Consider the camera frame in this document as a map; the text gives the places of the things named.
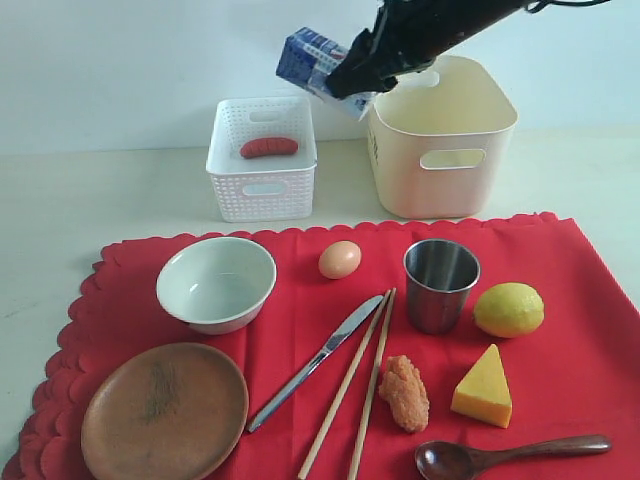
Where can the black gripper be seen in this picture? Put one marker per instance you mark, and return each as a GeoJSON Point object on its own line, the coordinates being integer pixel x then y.
{"type": "Point", "coordinates": [407, 36]}

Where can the blue white milk carton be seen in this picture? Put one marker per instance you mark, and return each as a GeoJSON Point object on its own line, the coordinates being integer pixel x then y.
{"type": "Point", "coordinates": [306, 61]}

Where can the red sausage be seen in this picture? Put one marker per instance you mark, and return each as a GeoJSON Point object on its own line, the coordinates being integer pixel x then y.
{"type": "Point", "coordinates": [269, 146]}

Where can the brown egg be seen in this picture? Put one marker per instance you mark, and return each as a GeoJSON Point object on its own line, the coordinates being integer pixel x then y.
{"type": "Point", "coordinates": [339, 260]}

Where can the yellow lemon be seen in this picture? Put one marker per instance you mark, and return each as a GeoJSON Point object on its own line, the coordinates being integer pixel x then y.
{"type": "Point", "coordinates": [509, 310]}

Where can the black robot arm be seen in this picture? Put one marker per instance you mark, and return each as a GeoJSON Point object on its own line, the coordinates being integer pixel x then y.
{"type": "Point", "coordinates": [470, 17]}

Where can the cream plastic bin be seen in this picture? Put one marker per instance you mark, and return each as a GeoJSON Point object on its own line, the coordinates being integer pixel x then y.
{"type": "Point", "coordinates": [436, 140]}

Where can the white perforated plastic basket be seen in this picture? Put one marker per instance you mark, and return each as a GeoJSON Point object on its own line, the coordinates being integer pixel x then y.
{"type": "Point", "coordinates": [265, 188]}

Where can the stainless steel cup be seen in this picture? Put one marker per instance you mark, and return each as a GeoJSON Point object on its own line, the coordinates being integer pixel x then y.
{"type": "Point", "coordinates": [440, 275]}

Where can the left wooden chopstick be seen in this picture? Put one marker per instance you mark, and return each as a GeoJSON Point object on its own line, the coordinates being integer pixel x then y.
{"type": "Point", "coordinates": [343, 387]}

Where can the wooden chopstick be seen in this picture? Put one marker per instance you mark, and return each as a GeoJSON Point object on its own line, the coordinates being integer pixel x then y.
{"type": "Point", "coordinates": [366, 410]}
{"type": "Point", "coordinates": [343, 387]}

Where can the silver table knife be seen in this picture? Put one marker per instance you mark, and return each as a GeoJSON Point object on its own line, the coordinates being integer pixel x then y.
{"type": "Point", "coordinates": [340, 334]}

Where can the pale green ceramic bowl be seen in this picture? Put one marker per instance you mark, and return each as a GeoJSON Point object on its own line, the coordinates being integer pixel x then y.
{"type": "Point", "coordinates": [217, 285]}

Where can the red scalloped cloth mat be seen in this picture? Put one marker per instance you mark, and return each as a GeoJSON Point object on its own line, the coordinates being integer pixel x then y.
{"type": "Point", "coordinates": [577, 374]}

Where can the right wooden chopstick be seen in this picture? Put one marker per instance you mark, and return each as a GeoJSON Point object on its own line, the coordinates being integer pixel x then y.
{"type": "Point", "coordinates": [366, 410]}

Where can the fried chicken piece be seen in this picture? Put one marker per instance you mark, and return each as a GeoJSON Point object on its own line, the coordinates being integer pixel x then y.
{"type": "Point", "coordinates": [404, 391]}

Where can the yellow cheese wedge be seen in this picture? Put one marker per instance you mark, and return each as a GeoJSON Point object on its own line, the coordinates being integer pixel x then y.
{"type": "Point", "coordinates": [483, 393]}

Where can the dark wooden spoon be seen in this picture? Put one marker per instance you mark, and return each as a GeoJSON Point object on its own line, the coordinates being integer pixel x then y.
{"type": "Point", "coordinates": [446, 460]}

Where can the brown wooden plate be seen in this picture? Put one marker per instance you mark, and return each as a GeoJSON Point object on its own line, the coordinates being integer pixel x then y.
{"type": "Point", "coordinates": [173, 412]}

